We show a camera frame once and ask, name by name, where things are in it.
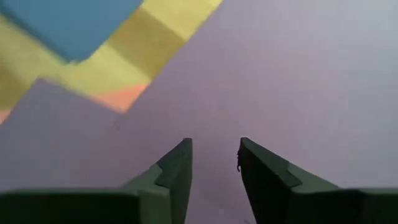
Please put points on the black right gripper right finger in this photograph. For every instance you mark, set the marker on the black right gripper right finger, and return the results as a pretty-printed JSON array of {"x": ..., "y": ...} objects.
[{"x": 267, "y": 180}]

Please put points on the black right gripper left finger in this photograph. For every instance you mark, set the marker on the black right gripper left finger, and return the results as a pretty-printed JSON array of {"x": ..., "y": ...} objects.
[{"x": 174, "y": 174}]

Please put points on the orange paper sheet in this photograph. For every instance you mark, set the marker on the orange paper sheet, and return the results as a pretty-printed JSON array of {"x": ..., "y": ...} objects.
[{"x": 122, "y": 98}]

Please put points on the purple paper sheet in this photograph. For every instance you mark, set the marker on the purple paper sheet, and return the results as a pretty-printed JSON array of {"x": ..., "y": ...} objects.
[
  {"x": 46, "y": 140},
  {"x": 280, "y": 77}
]

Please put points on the blue paper sheet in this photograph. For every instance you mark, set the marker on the blue paper sheet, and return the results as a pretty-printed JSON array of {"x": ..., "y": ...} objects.
[{"x": 62, "y": 25}]

